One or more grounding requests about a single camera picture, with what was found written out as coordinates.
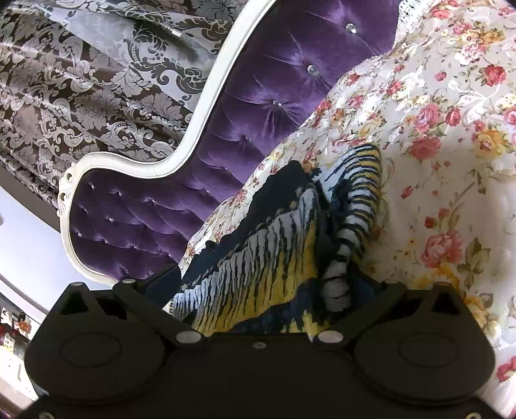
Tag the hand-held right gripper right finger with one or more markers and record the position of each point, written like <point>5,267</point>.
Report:
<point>381,296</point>

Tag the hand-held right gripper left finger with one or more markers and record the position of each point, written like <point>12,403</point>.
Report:
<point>171,282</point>

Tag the yellow black patterned knit sweater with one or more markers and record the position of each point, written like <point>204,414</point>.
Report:
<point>262,262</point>

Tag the floral quilted blanket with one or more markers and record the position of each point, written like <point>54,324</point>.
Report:
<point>435,169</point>

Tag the cluttered shelf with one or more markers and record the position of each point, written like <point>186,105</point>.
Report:
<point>12,338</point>

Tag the purple tufted sofa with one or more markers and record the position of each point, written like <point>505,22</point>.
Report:
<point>250,121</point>

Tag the dark damask curtain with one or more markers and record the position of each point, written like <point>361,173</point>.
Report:
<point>60,100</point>

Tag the light damask curtain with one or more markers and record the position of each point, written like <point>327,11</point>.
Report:
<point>161,36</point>

